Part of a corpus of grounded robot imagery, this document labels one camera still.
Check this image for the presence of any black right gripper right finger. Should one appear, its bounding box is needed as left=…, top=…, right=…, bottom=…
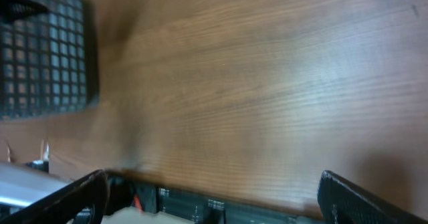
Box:
left=317, top=171, right=427, bottom=224

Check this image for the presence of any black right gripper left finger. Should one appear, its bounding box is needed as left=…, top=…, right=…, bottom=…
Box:
left=2, top=170, right=110, bottom=224

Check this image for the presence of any grey plastic shopping basket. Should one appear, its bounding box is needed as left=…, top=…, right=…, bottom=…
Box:
left=1, top=0, right=100, bottom=120

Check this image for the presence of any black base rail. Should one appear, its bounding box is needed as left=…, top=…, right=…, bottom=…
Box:
left=106, top=173, right=323, bottom=224

